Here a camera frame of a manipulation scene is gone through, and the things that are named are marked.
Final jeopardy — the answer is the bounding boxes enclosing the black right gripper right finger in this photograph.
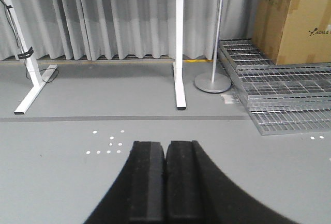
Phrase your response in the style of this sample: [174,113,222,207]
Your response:
[166,141,295,223]

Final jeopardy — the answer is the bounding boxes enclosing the white desk leg middle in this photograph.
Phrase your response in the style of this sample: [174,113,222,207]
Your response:
[173,0,187,110]

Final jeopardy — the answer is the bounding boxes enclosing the grey pleated curtain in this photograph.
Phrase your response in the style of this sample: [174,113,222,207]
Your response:
[12,0,257,61]

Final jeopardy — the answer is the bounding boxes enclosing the brown cardboard box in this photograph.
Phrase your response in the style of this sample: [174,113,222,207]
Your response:
[252,0,330,65]

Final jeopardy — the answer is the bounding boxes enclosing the grey round-base pole stand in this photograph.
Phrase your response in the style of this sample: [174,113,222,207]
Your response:
[194,0,232,94]

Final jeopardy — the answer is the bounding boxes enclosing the stacked steel floor gratings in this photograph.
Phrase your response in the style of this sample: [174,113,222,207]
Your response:
[218,39,330,135]

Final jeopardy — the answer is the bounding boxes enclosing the white desk leg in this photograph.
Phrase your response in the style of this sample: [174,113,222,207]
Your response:
[1,0,58,115]
[173,0,187,110]

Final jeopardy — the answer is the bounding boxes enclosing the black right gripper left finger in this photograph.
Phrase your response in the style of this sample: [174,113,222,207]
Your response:
[85,141,165,223]

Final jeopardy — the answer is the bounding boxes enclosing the white desk leg left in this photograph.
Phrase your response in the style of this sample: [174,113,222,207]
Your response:
[1,0,58,115]

